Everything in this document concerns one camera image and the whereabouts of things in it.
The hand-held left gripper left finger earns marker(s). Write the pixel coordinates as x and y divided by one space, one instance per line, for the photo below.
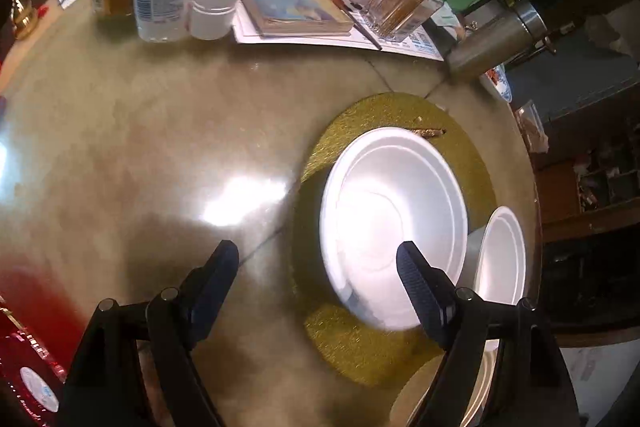
222 274

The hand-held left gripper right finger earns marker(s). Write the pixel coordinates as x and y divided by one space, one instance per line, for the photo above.
415 284

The large white foam bowl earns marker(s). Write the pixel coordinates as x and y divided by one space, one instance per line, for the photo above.
385 207

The small white foam bowl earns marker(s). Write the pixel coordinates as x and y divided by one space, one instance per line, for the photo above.
502 257

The gold round placemat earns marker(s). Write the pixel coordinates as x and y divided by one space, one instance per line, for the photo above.
350 352

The brown stick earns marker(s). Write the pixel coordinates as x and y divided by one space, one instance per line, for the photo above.
425 133

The clear plastic food container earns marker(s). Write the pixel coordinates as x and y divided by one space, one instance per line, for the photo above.
532 127

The blue and white porcelain bowl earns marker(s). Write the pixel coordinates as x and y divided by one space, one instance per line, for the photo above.
500 82

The red glossy plate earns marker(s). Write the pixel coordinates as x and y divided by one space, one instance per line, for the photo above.
25 372

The stainless steel thermos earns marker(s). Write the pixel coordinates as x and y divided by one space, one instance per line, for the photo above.
490 42

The dark pen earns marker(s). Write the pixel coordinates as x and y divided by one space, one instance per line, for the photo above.
367 34

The white pill bottle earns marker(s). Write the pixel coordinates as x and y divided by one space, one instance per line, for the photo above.
212 7

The worn paperback book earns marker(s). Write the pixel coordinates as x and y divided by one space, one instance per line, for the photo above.
300 12

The gold gourd ornament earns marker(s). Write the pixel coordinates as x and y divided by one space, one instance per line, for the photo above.
22 14

